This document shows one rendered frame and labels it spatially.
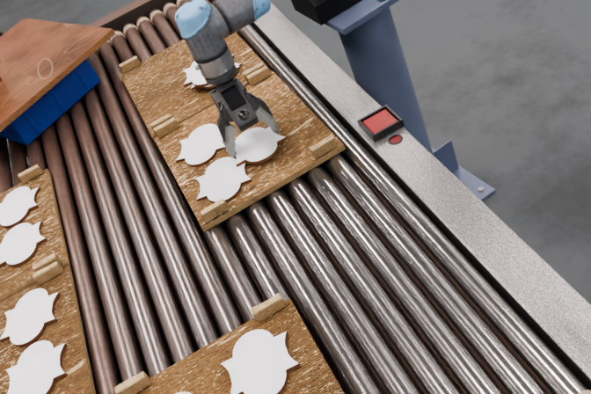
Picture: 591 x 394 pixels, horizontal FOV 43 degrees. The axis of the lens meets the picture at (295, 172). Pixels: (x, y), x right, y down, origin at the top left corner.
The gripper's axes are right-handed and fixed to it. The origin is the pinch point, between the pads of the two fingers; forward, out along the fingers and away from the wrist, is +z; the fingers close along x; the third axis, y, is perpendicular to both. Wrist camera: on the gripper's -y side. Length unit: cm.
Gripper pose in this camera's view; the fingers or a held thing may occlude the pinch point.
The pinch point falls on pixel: (256, 145)
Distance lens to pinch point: 168.2
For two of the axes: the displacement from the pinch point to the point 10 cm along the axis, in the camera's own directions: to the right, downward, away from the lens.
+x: -8.6, 4.9, -1.3
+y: -3.9, -4.7, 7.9
